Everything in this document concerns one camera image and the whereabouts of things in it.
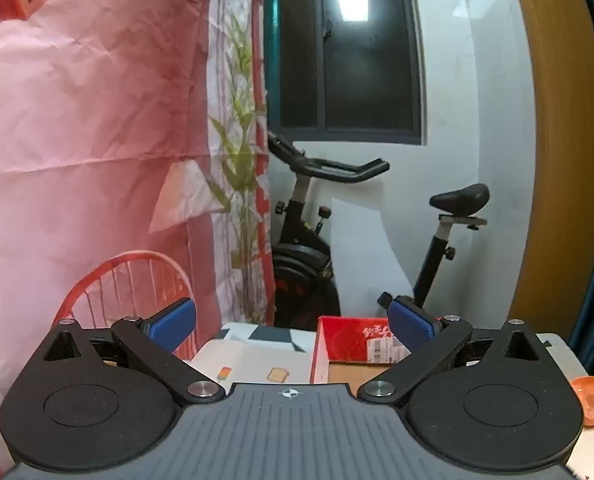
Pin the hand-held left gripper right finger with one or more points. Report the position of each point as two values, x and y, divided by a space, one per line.
412 327

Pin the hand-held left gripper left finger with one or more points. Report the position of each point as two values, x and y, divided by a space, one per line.
174 322

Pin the red strawberry print box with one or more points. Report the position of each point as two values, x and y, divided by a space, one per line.
342 335

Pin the white board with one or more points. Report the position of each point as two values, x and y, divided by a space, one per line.
362 260

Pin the black exercise bike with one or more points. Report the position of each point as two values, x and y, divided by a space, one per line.
302 260

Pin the pink printed backdrop cloth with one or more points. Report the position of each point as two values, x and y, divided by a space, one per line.
77 110

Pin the dark window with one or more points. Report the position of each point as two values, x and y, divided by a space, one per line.
367 85

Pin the wooden door frame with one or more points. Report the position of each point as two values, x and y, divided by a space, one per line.
552 160

